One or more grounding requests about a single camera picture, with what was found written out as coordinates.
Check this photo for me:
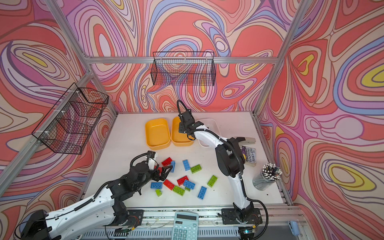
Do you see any blue lego brick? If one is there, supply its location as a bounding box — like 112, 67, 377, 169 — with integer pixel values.
171, 161, 176, 173
151, 182, 163, 190
198, 186, 207, 200

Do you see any blue lego brick studs up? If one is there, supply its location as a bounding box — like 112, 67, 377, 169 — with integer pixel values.
183, 160, 191, 171

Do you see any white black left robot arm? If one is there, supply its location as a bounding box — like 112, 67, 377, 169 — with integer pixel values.
15, 151, 173, 240

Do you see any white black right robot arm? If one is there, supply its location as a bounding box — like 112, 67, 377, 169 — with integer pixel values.
178, 110, 256, 223

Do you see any yellow middle plastic container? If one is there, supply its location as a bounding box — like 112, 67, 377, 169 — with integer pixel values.
171, 117, 194, 147

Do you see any yellow plastic container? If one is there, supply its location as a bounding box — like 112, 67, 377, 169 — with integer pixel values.
145, 118, 171, 151
171, 117, 194, 147

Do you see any small green lego brick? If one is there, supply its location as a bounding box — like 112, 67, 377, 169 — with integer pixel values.
156, 189, 162, 197

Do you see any white plastic container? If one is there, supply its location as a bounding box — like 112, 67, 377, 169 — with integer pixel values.
194, 118, 222, 149

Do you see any blue lego on green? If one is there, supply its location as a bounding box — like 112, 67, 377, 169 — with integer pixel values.
183, 180, 196, 190

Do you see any yellow left plastic container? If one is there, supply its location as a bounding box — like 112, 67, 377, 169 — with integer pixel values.
145, 118, 171, 151

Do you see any teal calculator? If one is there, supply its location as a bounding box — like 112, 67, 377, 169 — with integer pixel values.
171, 212, 199, 240

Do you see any black and beige stapler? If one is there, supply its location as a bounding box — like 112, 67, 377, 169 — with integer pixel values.
236, 137, 256, 146

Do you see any cup of pencils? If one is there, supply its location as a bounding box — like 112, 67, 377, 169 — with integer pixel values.
253, 163, 283, 191

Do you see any black wire basket back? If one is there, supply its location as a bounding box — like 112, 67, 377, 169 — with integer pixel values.
151, 51, 216, 87

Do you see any black wire basket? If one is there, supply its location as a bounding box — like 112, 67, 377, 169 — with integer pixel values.
151, 51, 216, 87
32, 84, 109, 155

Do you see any black wire basket left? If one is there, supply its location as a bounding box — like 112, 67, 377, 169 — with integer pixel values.
32, 84, 109, 155

